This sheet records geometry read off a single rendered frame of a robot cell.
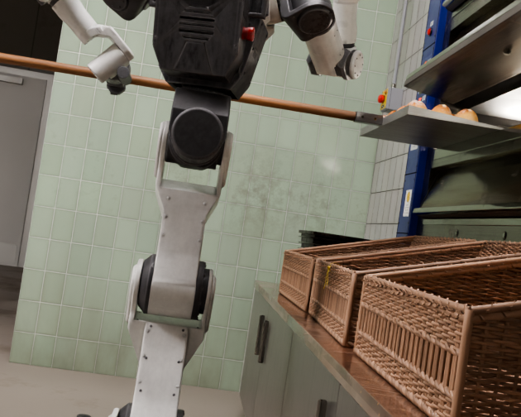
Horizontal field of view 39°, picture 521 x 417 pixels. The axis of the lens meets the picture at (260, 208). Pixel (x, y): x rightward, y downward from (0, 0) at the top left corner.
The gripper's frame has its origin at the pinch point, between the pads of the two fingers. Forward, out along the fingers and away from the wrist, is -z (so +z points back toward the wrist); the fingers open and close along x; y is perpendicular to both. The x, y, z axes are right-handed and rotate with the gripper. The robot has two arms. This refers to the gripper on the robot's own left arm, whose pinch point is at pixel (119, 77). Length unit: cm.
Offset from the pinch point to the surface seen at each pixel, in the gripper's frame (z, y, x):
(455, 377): 143, 62, 56
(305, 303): 26, 63, 59
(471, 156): 6, 113, 8
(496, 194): 32, 112, 21
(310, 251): -28, 72, 45
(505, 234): 39, 112, 32
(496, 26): 50, 98, -19
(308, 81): -124, 76, -36
